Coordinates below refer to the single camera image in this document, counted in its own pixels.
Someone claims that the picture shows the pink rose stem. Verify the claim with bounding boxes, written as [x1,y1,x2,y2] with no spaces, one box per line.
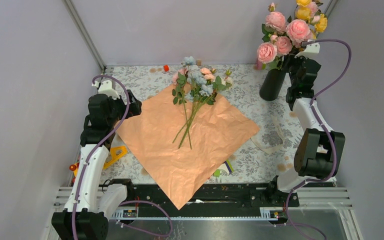
[286,19,313,44]

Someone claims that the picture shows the yellow rose stem bunch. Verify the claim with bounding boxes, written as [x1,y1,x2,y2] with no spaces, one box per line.
[294,0,328,34]

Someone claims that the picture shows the colourful flower bouquet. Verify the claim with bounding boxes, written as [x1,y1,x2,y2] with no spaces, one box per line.
[172,56,233,148]

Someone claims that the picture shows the peach wrapping paper sheet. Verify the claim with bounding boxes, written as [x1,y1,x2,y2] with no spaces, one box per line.
[116,85,260,209]

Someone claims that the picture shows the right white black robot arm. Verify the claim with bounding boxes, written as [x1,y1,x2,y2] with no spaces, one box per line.
[264,54,346,207]

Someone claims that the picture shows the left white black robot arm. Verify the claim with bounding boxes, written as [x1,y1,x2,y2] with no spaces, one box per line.
[51,89,142,240]

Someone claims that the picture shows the black vase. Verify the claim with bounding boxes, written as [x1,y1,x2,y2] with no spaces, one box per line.
[259,69,286,101]

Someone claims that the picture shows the pink rose stems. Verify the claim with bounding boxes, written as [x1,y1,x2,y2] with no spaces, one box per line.
[256,2,293,70]

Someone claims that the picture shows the pink yellow green toy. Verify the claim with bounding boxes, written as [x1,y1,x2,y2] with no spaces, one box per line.
[254,59,266,71]

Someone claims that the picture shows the red yellow toy truck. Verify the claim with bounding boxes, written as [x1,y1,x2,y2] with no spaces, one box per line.
[68,145,128,177]

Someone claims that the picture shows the small red cube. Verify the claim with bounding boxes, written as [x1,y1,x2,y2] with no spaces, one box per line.
[163,65,170,72]

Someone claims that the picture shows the small green toy cube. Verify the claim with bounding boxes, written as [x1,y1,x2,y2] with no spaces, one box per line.
[212,169,221,178]

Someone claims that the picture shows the white purple toy block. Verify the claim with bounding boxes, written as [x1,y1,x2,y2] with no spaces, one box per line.
[218,161,229,175]

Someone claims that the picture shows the green long toy block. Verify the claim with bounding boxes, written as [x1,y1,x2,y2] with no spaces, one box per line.
[225,159,234,175]

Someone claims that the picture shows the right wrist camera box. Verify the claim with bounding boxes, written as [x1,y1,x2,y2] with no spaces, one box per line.
[294,40,320,59]

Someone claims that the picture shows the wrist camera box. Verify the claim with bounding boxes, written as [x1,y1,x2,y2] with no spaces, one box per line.
[294,40,320,59]
[92,80,121,100]

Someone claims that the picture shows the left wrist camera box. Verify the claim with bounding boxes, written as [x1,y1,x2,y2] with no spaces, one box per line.
[92,80,121,100]

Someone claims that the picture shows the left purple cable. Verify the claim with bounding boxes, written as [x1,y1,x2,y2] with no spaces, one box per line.
[71,74,175,240]

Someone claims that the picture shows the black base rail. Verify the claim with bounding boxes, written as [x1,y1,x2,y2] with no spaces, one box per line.
[104,181,335,219]

